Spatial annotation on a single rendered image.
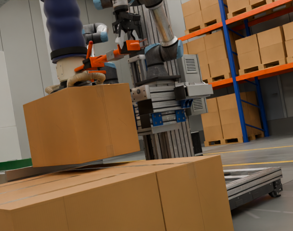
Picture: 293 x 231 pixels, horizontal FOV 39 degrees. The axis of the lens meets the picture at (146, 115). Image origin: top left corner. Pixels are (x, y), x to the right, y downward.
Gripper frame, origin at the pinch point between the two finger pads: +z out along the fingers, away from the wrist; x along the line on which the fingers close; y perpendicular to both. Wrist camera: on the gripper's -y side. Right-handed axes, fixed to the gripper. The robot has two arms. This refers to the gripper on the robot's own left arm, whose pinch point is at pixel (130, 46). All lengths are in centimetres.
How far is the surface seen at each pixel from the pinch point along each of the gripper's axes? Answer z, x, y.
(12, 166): 54, -16, 238
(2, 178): 56, 38, 103
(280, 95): 15, -807, 454
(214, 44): -141, -675, 528
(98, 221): 71, 50, -29
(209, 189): 73, -8, -28
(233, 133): 88, -676, 518
